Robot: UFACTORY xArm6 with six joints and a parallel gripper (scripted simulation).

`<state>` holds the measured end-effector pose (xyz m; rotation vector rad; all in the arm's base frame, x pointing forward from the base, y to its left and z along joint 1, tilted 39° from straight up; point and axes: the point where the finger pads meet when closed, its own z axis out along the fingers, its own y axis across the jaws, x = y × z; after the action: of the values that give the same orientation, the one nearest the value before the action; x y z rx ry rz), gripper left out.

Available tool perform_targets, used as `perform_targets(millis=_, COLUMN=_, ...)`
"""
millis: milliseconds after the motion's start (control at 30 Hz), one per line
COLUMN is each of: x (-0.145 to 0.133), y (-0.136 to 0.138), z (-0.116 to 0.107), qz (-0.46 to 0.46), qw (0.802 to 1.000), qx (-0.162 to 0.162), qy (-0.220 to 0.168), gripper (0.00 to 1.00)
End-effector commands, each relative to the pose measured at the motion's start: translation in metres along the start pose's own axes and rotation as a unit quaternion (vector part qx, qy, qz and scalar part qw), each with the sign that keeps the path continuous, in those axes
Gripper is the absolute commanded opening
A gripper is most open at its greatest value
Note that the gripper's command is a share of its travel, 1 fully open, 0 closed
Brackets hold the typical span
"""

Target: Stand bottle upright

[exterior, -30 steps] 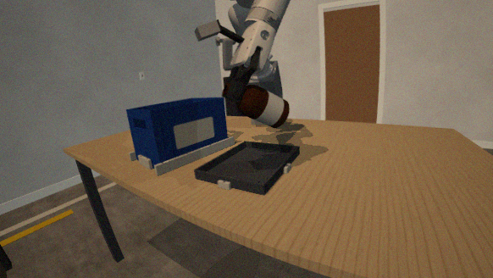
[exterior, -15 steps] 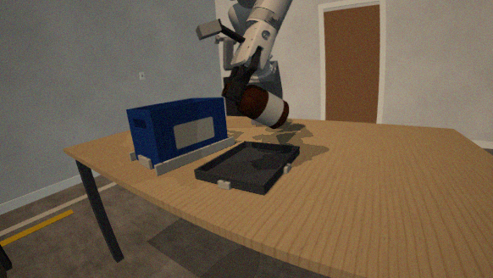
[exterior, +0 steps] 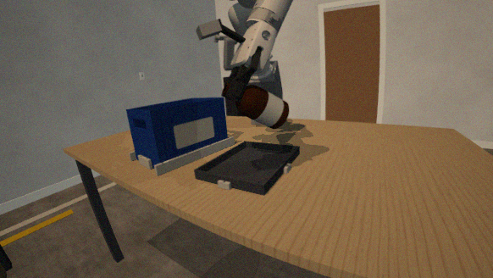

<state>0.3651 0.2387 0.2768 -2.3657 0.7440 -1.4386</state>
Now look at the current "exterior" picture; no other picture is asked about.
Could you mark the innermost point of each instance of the blue divided crate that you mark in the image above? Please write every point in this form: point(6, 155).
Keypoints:
point(161, 132)

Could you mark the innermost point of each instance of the brown glass bottle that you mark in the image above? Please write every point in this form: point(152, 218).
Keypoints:
point(263, 107)

